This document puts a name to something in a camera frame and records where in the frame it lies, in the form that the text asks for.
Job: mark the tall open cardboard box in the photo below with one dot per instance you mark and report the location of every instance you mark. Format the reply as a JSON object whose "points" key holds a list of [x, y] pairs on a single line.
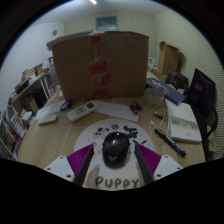
{"points": [[167, 58]]}

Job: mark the ceiling light tube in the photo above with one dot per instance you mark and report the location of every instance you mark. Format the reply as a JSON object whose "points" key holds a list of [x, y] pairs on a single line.
{"points": [[92, 2]]}

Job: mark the white book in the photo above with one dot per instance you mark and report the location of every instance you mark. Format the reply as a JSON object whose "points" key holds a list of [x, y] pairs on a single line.
{"points": [[183, 121]]}

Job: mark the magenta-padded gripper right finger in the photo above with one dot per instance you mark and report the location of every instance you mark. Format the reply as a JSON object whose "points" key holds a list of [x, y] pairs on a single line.
{"points": [[166, 166]]}

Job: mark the wooden side desk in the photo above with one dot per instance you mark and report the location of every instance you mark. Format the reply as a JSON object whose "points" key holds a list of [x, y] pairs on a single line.
{"points": [[30, 85]]}

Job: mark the black marker pen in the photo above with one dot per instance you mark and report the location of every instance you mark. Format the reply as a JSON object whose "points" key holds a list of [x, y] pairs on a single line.
{"points": [[170, 141]]}

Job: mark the small yellow-tipped pen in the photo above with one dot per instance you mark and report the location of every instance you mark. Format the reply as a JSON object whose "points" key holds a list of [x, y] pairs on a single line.
{"points": [[158, 115]]}

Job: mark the black bag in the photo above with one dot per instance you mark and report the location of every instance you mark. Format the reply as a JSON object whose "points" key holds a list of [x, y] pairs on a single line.
{"points": [[177, 80]]}

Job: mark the round white printed mouse pad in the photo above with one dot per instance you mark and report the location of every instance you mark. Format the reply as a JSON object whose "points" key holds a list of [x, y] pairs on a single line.
{"points": [[90, 133]]}

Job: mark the clear round plastic container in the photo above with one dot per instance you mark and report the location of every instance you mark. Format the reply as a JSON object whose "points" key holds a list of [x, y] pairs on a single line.
{"points": [[154, 96]]}

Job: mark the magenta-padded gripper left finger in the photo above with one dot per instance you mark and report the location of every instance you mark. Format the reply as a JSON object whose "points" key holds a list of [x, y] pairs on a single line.
{"points": [[60, 166]]}

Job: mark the large brown cardboard box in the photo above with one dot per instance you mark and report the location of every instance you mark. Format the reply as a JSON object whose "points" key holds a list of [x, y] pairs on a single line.
{"points": [[73, 70]]}

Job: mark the white shelf unit with books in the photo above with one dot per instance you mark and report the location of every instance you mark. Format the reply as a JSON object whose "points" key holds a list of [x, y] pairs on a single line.
{"points": [[10, 133]]}

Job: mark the round wall clock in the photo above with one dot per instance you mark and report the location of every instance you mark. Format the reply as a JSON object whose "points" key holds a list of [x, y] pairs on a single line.
{"points": [[54, 32]]}

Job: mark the black binder clips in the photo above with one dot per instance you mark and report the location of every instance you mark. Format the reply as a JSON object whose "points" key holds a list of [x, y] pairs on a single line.
{"points": [[135, 108]]}

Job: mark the long blue box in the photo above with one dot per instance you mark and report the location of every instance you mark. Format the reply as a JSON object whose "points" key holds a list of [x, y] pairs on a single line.
{"points": [[170, 93]]}

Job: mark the white remote with display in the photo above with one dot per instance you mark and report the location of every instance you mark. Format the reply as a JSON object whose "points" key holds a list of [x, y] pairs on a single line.
{"points": [[81, 111]]}

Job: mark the black computer mouse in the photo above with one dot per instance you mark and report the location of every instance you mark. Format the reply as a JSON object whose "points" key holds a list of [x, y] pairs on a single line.
{"points": [[116, 150]]}

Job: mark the black office chair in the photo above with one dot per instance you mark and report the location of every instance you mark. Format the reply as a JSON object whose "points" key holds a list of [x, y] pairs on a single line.
{"points": [[209, 126]]}

